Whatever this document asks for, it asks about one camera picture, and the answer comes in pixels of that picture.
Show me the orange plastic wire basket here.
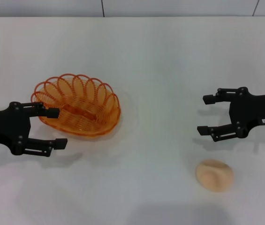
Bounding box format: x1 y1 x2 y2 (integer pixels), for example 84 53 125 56
31 73 121 137

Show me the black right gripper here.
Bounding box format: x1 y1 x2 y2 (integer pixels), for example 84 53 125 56
197 87 265 143

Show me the beige bread bun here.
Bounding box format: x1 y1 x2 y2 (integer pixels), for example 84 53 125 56
195 159 234 194

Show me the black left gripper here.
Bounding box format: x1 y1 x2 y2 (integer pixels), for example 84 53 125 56
0 102 68 158

